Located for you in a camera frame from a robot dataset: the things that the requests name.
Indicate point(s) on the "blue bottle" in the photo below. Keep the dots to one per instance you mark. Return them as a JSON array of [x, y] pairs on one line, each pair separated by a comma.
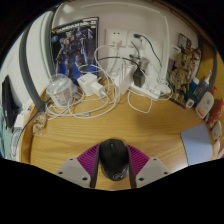
[[192, 88]]

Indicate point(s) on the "white desk lamp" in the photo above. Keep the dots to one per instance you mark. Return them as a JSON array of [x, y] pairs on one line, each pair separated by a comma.
[[165, 46]]

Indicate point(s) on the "silver metal cup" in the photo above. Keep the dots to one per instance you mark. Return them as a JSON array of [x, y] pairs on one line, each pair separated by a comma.
[[140, 63]]

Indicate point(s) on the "grey metal shelf frame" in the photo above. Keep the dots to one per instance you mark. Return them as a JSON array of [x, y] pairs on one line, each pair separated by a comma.
[[26, 66]]

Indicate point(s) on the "dark spray bottle white trigger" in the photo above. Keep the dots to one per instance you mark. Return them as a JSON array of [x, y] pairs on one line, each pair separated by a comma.
[[204, 87]]

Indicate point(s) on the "colourful comic poster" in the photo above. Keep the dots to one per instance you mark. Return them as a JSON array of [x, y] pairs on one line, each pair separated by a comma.
[[191, 55]]

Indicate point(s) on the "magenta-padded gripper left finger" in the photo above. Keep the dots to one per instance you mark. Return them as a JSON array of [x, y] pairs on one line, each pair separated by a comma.
[[73, 171]]

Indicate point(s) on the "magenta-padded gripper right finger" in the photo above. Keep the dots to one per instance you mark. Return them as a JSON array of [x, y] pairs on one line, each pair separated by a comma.
[[151, 171]]

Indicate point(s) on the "black bag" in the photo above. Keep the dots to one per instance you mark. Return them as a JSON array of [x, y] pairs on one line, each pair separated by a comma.
[[8, 103]]

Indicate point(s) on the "light blue mouse pad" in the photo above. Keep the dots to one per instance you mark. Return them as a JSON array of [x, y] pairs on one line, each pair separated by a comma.
[[196, 145]]

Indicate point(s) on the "white power strip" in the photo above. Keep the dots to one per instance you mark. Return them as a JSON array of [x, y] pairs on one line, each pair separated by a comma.
[[146, 92]]

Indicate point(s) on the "brown tree figure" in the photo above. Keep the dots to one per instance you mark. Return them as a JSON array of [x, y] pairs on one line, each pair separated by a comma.
[[181, 76]]

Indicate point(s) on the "white charger block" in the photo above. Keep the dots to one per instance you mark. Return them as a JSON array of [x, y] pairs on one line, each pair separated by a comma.
[[86, 83]]

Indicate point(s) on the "white lotion bottle red pump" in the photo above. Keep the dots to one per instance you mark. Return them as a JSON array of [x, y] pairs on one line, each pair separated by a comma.
[[205, 105]]

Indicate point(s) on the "white wall-mounted box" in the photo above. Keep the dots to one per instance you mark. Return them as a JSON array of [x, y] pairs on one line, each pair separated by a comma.
[[175, 52]]

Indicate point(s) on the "small white cube clock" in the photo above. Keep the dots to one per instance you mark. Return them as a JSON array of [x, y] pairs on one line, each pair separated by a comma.
[[189, 103]]

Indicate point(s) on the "red chip can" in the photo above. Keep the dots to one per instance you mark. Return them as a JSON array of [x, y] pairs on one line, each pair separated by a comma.
[[217, 111]]

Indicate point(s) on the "clear plastic lidded cup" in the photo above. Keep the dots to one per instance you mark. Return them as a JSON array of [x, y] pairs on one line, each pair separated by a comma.
[[60, 91]]

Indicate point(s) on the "black computer mouse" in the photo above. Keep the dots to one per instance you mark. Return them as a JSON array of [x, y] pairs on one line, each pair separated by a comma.
[[114, 158]]

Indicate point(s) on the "teal bedding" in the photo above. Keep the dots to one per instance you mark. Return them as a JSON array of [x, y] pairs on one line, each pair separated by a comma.
[[6, 140]]

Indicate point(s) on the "blue robot model kit box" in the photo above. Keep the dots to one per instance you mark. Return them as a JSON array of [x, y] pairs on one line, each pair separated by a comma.
[[73, 46]]

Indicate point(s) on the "white power adapter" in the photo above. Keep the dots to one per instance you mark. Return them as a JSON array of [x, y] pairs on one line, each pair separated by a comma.
[[19, 120]]

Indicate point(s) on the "black charger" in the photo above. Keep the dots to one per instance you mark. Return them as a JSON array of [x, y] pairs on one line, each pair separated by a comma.
[[139, 78]]

